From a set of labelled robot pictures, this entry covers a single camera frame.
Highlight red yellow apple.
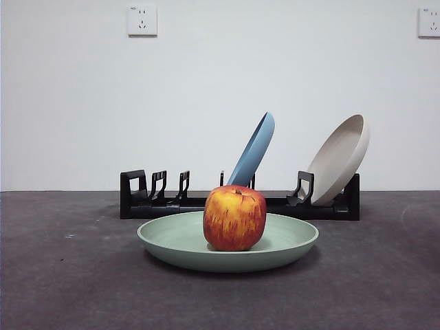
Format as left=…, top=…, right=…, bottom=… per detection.
left=202, top=184, right=268, bottom=252

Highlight green plate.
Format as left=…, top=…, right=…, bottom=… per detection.
left=136, top=210, right=320, bottom=274

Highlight blue plate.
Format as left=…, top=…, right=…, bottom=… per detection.
left=225, top=111, right=276, bottom=189

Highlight black plate rack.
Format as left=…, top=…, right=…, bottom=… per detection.
left=119, top=168, right=361, bottom=221

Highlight beige plate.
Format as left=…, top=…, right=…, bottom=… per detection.
left=305, top=113, right=371, bottom=207

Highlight white wall socket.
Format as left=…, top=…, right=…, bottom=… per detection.
left=127, top=3, right=159, bottom=38
left=417, top=6, right=440, bottom=39

